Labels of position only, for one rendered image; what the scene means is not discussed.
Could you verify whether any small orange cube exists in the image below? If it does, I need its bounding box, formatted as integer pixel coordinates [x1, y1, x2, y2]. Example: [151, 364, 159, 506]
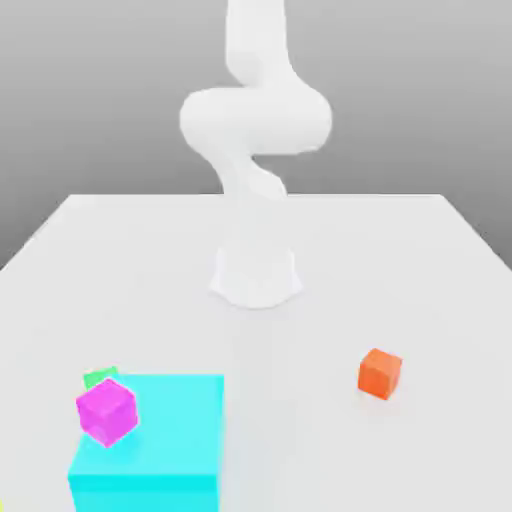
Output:
[356, 347, 404, 402]

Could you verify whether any small green cube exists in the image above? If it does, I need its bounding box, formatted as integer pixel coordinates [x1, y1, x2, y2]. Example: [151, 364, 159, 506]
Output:
[82, 365, 120, 392]

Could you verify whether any small magenta cube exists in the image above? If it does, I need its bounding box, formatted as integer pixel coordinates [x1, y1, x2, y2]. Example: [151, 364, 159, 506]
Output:
[75, 377, 140, 449]

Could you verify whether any large cyan box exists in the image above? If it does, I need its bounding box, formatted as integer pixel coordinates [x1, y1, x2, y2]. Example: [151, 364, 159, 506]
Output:
[66, 373, 226, 512]

